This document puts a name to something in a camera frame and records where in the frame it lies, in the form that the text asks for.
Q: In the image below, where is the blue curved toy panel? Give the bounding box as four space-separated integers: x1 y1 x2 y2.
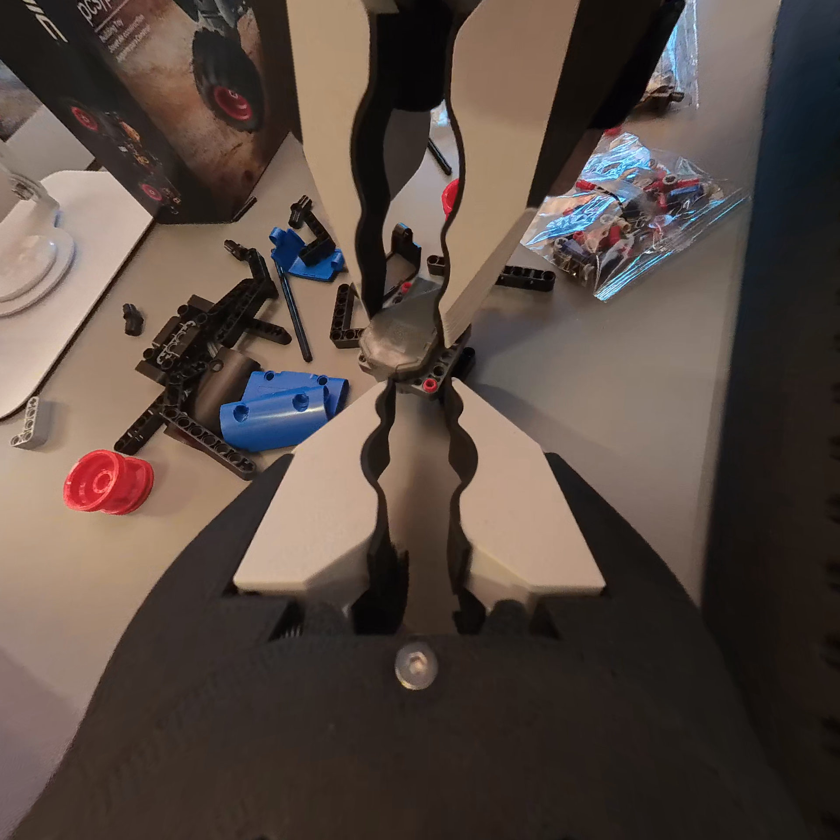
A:
245 369 350 417
218 386 333 455

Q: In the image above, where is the black rectangular panel piece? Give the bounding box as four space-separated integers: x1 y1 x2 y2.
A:
381 222 422 293

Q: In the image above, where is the printed toy set box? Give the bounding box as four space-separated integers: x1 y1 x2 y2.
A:
0 0 304 226

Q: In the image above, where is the light grey angled beam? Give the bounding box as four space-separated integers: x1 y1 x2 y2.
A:
8 395 56 452

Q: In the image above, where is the dark perforated panel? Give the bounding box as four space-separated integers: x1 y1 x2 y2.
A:
699 0 840 840

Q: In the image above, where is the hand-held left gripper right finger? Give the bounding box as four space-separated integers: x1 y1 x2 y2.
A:
448 378 606 634

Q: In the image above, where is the straight black beam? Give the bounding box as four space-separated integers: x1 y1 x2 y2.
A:
425 253 559 294

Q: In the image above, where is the grey toy motor block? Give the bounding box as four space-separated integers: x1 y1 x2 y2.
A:
357 276 475 398

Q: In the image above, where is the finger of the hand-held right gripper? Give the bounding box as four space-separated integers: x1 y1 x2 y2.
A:
284 0 395 317
437 0 581 337

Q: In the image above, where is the grey desk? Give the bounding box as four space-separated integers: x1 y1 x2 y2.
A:
0 0 782 756

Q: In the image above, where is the clear plastic bag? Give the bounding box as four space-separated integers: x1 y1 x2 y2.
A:
643 0 701 118

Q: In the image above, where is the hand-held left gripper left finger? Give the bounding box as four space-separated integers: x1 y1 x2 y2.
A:
231 378 409 635

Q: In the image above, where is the blue flat bracket piece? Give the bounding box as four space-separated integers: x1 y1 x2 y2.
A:
269 225 348 283

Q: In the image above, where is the black L-shaped beam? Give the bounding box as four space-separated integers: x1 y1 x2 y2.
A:
329 282 368 350

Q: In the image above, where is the black curved toy shell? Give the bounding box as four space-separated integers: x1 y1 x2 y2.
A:
197 350 265 429

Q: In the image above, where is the black beam frame assembly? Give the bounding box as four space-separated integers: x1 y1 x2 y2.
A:
113 238 294 478

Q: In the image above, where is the clear bag of small parts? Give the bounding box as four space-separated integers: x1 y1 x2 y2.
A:
520 130 753 304

